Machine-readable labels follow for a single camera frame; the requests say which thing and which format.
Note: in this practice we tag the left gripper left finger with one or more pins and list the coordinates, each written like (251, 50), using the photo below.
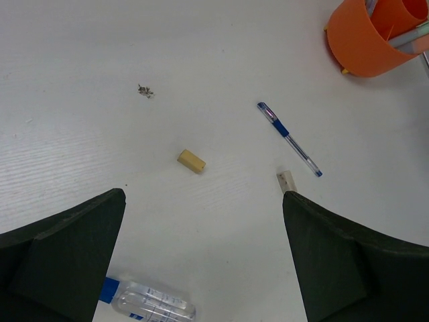
(54, 269)

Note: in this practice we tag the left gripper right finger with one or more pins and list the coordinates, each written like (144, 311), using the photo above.
(349, 272)

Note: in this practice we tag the clear blue glue bottle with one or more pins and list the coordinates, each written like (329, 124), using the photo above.
(144, 303)

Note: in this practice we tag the white eraser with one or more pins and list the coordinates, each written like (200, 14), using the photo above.
(286, 181)

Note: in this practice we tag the blue gel pen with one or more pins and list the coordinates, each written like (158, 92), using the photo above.
(278, 125)

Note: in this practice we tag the green highlighter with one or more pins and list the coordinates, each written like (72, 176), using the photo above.
(412, 42)

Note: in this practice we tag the small tan eraser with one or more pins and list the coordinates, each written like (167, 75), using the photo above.
(191, 161)

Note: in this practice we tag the orange round divided container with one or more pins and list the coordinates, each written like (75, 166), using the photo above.
(359, 43)

